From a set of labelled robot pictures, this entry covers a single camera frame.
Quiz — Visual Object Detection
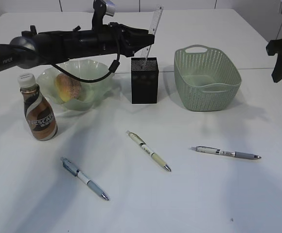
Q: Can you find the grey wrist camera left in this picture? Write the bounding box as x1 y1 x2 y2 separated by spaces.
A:
92 0 116 31

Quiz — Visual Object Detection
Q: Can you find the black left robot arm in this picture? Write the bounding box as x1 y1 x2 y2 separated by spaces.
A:
0 22 155 83

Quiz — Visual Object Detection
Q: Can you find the clear plastic ruler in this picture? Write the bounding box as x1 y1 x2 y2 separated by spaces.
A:
141 5 164 70

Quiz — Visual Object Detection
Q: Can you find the green glass ruffled plate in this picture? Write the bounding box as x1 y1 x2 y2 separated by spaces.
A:
37 59 114 111

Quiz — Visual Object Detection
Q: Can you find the white pen grey grip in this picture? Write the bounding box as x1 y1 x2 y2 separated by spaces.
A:
60 157 110 201

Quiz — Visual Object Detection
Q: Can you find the golden bread roll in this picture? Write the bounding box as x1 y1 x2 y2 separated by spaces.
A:
55 73 82 102

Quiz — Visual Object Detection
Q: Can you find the green plastic woven basket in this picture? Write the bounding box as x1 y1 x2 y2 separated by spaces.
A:
174 45 242 112

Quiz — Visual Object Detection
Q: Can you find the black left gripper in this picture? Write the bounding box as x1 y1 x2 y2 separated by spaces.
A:
92 22 155 57

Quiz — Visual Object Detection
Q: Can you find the brown Nescafe coffee bottle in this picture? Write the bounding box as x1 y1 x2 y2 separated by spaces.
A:
18 73 58 141

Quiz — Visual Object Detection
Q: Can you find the cream barrel pen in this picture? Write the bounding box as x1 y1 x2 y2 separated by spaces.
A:
126 131 172 172

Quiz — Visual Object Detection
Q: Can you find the black mesh pen holder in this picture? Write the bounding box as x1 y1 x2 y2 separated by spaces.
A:
131 57 159 104

